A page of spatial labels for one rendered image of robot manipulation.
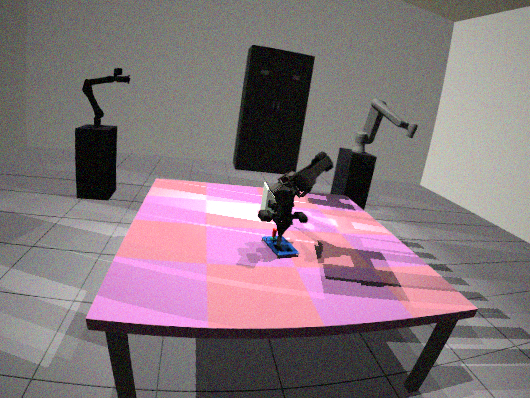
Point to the blue circuit board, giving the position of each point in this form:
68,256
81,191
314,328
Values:
282,246

